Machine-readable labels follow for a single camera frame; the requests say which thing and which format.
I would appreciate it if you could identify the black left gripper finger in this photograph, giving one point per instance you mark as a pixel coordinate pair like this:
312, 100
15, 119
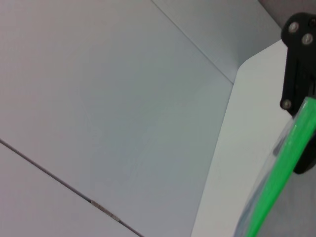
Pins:
298, 69

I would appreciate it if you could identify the clear green-zipper document bag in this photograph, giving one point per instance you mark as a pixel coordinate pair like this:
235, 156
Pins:
284, 160

